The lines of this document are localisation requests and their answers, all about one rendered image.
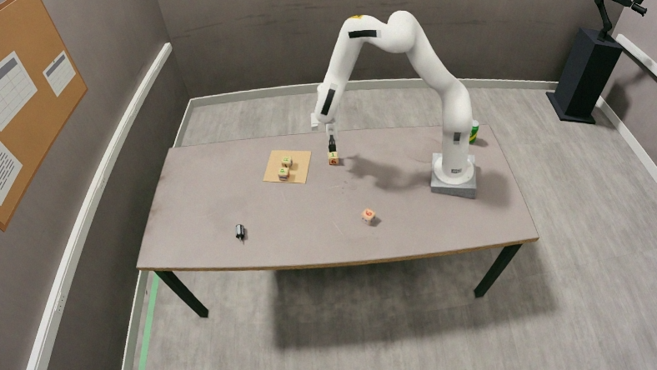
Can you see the tan flat mat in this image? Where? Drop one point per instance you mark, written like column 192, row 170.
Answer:
column 298, row 172

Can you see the green drink can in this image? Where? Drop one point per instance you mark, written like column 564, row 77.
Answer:
column 474, row 131

